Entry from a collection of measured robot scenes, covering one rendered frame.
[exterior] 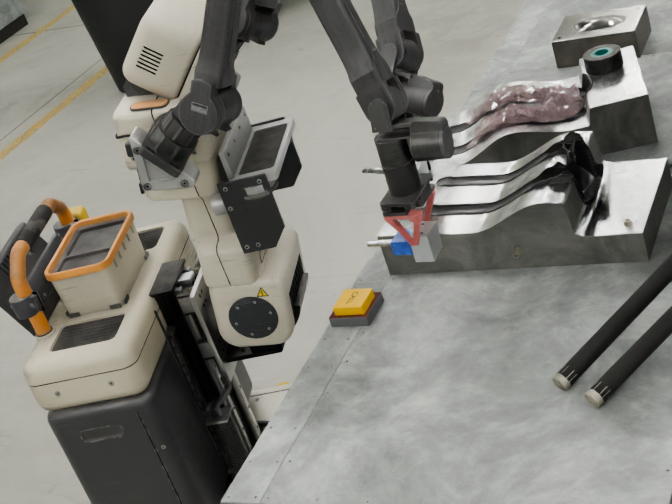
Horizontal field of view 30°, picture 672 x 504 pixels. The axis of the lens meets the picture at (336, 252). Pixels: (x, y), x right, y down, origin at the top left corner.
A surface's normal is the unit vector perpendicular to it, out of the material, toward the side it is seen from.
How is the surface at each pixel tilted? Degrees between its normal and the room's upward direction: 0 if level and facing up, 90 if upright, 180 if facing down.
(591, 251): 90
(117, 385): 90
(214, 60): 69
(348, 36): 74
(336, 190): 0
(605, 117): 90
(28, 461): 0
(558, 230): 90
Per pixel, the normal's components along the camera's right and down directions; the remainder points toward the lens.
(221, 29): -0.32, 0.32
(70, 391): -0.11, 0.52
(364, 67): -0.43, 0.09
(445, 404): -0.30, -0.83
